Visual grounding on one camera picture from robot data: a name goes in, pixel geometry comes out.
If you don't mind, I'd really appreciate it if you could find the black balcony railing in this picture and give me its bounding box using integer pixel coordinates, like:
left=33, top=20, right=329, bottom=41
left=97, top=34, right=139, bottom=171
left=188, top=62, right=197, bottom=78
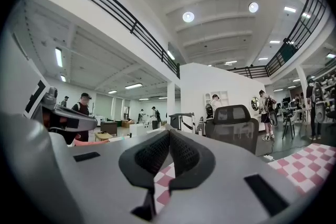
left=227, top=0, right=328, bottom=79
left=43, top=0, right=181, bottom=79

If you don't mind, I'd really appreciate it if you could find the round wall mirror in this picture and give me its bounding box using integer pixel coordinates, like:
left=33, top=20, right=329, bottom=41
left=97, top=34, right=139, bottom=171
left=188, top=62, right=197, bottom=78
left=250, top=97, right=261, bottom=111

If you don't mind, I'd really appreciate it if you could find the white wall shelf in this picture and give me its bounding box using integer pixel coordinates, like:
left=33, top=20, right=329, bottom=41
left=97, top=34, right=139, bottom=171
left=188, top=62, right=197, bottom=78
left=204, top=90, right=229, bottom=113

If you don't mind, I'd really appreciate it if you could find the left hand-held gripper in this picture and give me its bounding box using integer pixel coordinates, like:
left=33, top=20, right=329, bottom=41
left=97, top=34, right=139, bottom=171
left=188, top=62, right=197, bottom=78
left=5, top=31, right=98, bottom=145

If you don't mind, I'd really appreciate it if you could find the black mesh office chair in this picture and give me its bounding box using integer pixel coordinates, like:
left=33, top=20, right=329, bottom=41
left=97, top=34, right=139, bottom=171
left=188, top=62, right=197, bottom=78
left=204, top=104, right=260, bottom=155

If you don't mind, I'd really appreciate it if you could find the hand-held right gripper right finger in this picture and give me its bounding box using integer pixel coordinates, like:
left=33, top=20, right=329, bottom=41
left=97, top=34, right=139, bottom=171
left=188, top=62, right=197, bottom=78
left=157, top=130, right=308, bottom=224

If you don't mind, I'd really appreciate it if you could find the long tube ceiling light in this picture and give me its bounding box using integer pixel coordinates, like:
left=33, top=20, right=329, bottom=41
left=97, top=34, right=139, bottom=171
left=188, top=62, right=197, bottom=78
left=124, top=82, right=143, bottom=90
left=54, top=47, right=64, bottom=68

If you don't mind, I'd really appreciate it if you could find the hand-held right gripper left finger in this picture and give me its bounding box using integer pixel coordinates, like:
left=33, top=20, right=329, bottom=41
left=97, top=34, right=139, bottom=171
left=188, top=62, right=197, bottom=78
left=56, top=129, right=172, bottom=224

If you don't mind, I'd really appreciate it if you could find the pink white checkered cloth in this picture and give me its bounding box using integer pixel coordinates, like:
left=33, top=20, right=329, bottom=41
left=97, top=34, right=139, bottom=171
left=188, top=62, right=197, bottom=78
left=153, top=143, right=336, bottom=215

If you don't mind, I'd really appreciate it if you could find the small wooden table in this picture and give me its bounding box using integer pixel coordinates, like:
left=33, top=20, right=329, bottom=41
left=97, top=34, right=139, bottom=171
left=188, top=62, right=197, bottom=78
left=93, top=131, right=114, bottom=142

